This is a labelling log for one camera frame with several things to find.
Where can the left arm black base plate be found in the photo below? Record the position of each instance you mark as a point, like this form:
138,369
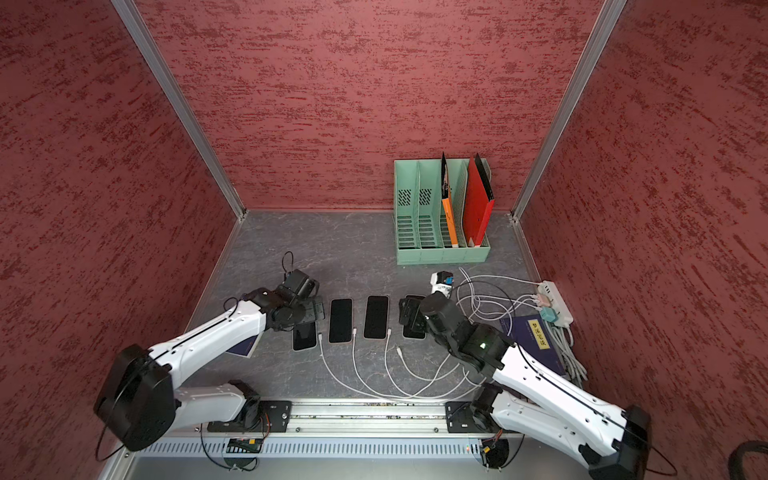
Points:
263,417

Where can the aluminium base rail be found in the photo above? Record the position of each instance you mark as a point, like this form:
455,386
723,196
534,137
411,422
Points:
324,429

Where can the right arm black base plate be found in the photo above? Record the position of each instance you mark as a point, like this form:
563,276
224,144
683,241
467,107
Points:
465,417

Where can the dark blue notebook left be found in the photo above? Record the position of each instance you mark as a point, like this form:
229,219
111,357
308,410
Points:
245,348

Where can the orange black book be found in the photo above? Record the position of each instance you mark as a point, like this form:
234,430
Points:
446,200

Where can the white power strip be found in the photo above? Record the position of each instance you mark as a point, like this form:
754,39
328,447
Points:
564,317

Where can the aluminium corner post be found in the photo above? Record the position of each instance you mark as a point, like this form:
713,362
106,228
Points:
605,23
135,25

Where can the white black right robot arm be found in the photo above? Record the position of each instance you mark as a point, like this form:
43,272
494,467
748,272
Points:
523,395

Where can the red folder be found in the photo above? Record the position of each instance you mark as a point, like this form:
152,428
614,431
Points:
478,204

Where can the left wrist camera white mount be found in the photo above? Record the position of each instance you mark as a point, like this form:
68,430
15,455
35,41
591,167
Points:
442,282

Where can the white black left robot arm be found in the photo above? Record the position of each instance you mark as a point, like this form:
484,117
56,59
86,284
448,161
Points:
144,396

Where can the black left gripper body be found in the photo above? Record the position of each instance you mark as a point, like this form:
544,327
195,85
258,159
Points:
304,312

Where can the dark blue notebook right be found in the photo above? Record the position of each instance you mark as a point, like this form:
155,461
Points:
529,332

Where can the black phone white case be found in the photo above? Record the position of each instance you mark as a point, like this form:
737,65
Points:
413,333

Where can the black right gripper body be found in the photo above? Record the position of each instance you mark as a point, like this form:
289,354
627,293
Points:
406,313

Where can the dark blue notebook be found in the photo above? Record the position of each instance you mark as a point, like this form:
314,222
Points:
245,348
529,332

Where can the green plastic file organizer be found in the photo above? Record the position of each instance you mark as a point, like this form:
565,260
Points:
422,235

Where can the right aluminium corner post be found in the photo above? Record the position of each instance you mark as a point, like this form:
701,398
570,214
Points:
605,23

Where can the left aluminium corner post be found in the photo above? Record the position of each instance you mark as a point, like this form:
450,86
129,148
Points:
135,25

